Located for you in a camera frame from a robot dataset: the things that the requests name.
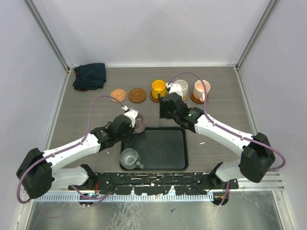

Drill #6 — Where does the purple mug black handle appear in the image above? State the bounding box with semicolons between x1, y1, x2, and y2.
134;113;146;134

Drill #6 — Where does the dark wooden coaster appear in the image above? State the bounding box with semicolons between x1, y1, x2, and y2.
128;88;147;104
190;92;208;104
150;92;167;103

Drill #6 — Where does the white speckled mug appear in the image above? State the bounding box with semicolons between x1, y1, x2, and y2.
175;80;189;101

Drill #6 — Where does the yellow mug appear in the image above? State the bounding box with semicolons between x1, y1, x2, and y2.
151;80;167;100

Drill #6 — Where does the grey stoneware mug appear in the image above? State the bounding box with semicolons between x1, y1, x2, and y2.
120;148;144;170

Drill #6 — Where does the light orange coaster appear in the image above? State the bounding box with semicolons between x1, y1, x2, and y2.
110;89;127;103

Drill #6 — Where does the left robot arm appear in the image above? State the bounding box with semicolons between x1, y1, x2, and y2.
16;110;138;203

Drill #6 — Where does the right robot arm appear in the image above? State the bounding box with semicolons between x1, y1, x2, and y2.
159;93;275;189

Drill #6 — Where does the black plastic tray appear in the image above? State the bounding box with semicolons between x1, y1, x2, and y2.
121;126;189;172

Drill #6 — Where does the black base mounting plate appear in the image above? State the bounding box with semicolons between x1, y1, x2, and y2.
75;172;227;196

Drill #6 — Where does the dark blue folded cloth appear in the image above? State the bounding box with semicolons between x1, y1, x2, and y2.
73;63;106;92

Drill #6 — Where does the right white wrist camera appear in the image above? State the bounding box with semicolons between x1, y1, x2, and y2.
165;83;183;98

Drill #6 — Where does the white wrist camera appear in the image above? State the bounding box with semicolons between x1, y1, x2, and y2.
165;83;183;98
122;106;139;127

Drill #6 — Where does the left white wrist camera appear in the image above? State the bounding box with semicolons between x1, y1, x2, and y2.
122;106;139;127

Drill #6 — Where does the perforated cable duct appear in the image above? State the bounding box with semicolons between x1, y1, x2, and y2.
34;192;214;202

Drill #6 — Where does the aluminium frame rail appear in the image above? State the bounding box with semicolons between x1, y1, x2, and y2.
50;173;283;190

